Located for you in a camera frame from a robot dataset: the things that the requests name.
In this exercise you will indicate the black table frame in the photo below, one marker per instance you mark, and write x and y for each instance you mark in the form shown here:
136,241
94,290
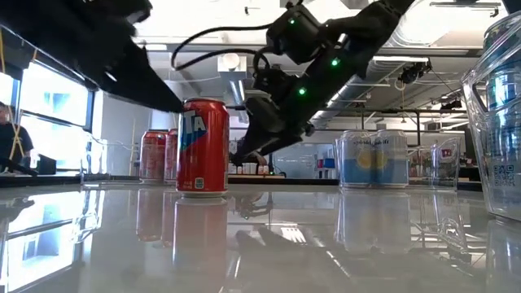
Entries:
293,181

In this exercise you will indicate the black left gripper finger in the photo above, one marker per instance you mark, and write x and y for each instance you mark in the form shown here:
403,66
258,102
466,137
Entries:
142,85

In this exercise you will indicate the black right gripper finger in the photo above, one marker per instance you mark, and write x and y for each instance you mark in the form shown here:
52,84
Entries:
268,140
268,149

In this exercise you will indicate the person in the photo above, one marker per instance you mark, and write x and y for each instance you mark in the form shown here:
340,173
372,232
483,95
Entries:
16,142

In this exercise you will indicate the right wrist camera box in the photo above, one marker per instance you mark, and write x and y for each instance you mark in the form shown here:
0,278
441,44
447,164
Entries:
272,81

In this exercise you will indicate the black spotlight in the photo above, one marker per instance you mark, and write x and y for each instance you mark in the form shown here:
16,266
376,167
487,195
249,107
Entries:
413,73

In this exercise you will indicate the round white lamp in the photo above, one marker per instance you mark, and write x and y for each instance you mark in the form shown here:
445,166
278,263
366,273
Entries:
231,61

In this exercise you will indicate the black pipe rail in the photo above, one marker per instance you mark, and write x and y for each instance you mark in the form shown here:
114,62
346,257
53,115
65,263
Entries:
386,110

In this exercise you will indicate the black window frame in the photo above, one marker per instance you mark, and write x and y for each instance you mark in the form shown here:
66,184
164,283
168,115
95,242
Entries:
90,118

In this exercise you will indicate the clear plastic bin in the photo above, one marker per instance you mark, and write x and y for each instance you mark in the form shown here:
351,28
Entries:
445,163
91,163
472,142

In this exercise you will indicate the silver ventilation duct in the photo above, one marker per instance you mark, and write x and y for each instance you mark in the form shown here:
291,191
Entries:
358,97

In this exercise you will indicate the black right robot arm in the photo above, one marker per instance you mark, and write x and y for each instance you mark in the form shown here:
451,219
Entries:
346,53

